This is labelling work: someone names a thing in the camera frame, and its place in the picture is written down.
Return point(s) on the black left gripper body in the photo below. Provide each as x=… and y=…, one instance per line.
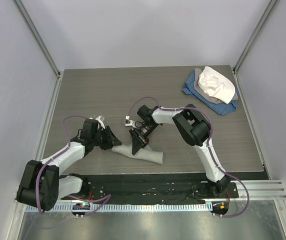
x=96, y=137

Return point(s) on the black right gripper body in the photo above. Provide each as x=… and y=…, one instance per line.
x=147, y=129

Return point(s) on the grey cloth napkin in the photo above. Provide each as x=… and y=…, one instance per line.
x=146, y=154

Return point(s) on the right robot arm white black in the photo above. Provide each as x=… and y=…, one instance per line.
x=194, y=129

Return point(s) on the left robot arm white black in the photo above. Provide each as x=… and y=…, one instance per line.
x=42, y=182

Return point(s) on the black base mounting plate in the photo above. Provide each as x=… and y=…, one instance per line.
x=163, y=177

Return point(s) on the beige grey cloth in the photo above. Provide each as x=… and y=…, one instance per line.
x=197, y=72

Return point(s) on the white cloth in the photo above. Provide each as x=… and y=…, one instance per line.
x=216, y=85

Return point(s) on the blue checked cloth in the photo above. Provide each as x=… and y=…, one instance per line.
x=221, y=109

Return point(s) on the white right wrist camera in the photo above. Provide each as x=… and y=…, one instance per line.
x=129, y=123

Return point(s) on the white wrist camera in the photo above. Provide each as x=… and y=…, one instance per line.
x=98, y=122
x=129, y=123

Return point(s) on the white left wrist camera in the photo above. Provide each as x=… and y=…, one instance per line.
x=98, y=122

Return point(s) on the white slotted cable duct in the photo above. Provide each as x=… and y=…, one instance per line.
x=79, y=207

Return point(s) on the left aluminium frame post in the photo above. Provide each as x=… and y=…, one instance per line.
x=36, y=35

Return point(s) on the aluminium frame post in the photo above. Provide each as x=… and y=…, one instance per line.
x=36, y=35
x=267, y=13

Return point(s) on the front aluminium frame rail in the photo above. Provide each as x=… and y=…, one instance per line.
x=258, y=191

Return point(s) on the right aluminium frame post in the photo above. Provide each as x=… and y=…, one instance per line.
x=267, y=13

